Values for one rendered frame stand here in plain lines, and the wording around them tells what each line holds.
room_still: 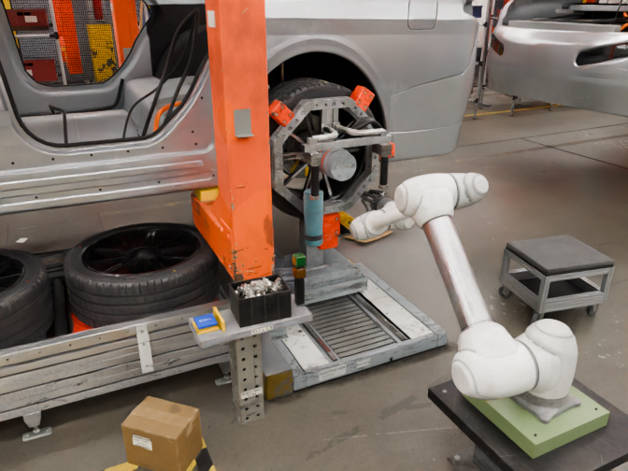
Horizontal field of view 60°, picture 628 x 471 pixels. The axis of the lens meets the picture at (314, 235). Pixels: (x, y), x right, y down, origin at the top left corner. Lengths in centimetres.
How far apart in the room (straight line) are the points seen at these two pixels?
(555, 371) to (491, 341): 22
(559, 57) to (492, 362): 323
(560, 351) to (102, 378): 163
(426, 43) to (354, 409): 176
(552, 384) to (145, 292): 150
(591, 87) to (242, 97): 306
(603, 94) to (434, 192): 276
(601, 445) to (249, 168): 144
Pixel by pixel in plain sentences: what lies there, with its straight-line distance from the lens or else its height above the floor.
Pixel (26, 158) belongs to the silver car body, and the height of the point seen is 96.
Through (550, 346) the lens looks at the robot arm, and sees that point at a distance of 177.
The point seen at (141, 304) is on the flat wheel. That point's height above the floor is 41.
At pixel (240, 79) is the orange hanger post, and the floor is 128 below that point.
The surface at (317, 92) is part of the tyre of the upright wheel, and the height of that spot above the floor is 114.
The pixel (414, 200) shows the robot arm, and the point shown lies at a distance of 183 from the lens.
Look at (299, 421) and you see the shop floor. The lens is 227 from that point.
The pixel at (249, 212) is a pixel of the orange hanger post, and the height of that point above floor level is 80.
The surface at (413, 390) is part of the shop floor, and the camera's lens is 245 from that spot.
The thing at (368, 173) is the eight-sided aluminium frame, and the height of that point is 75.
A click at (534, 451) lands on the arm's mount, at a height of 33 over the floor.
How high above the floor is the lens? 153
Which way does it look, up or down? 24 degrees down
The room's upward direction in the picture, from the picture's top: straight up
